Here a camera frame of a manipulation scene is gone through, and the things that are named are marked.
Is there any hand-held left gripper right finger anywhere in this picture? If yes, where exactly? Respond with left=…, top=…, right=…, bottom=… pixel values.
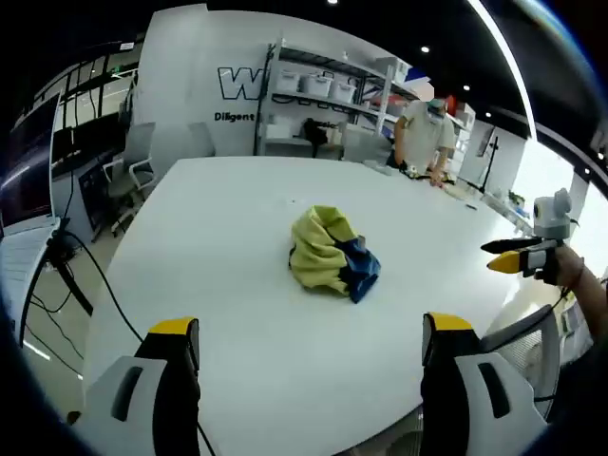
left=420, top=312, right=550, bottom=456

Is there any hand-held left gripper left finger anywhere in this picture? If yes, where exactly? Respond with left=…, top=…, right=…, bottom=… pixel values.
left=83, top=316, right=203, bottom=456

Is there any yellow blue grey garment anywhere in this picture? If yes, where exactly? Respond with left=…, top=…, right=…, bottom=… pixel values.
left=288, top=204, right=383, bottom=305

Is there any person's right hand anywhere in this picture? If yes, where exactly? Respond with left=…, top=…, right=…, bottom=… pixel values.
left=541, top=244, right=585, bottom=289

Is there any grey mesh office chair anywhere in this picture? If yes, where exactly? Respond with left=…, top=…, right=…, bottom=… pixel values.
left=479, top=303, right=561, bottom=419

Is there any black stand with panel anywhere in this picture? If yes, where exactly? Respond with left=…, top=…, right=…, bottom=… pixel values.
left=463, top=125, right=503, bottom=196

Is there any person's dark clothing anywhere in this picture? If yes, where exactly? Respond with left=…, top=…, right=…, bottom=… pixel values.
left=555, top=332, right=608, bottom=428

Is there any black tripod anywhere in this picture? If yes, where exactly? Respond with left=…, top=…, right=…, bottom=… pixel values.
left=45, top=216, right=96, bottom=317

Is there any light grey chair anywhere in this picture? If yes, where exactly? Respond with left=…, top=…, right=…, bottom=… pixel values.
left=341, top=128, right=394, bottom=162

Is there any dark office desk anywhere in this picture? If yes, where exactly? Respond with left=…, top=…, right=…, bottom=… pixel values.
left=78, top=156, right=124, bottom=234

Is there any black object on shelf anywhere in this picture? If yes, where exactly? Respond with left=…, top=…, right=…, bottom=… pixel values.
left=303, top=117, right=329, bottom=158

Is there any white storage box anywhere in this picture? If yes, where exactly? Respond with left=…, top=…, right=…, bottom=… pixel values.
left=275, top=69, right=301, bottom=94
left=299, top=73, right=333, bottom=96
left=330, top=80, right=358, bottom=104

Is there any grey white office chair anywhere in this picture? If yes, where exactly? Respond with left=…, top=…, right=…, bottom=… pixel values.
left=102, top=122, right=158, bottom=237

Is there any grey chair backrest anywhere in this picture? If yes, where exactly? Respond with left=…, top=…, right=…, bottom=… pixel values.
left=186, top=122, right=218, bottom=158

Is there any large dark screen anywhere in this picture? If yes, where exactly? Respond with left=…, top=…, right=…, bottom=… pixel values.
left=0, top=92, right=66, bottom=229

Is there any metal shelf rack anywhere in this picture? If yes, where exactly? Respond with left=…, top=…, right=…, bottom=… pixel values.
left=258, top=41, right=422, bottom=161

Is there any long black floor cable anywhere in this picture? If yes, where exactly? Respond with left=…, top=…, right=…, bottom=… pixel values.
left=61, top=226, right=144, bottom=344

